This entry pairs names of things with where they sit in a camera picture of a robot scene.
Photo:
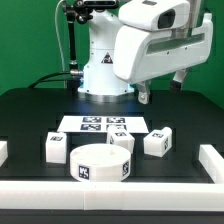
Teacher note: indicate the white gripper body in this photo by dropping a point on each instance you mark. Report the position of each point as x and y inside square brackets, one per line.
[140, 55]

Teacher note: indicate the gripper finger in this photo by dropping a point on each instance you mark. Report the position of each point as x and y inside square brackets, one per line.
[177, 81]
[143, 92]

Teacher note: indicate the white round stool seat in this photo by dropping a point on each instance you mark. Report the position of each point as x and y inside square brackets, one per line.
[100, 162]

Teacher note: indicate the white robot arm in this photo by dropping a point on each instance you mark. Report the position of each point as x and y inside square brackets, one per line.
[179, 16]

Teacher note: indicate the white marker sheet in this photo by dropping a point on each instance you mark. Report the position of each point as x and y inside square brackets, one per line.
[100, 124]

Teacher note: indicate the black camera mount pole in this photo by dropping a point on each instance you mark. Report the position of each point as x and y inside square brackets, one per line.
[77, 12]

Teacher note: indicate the black camera on mount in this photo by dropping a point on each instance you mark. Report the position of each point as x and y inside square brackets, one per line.
[101, 4]

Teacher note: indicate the white right barrier wall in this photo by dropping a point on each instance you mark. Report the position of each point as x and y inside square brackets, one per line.
[212, 162]

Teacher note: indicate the white barrier wall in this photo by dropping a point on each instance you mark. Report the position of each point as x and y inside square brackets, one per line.
[111, 196]
[212, 162]
[3, 152]

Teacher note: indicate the white front barrier wall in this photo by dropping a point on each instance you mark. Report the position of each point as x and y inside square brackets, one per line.
[111, 196]

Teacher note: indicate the white left barrier wall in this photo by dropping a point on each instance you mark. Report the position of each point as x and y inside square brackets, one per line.
[3, 152]

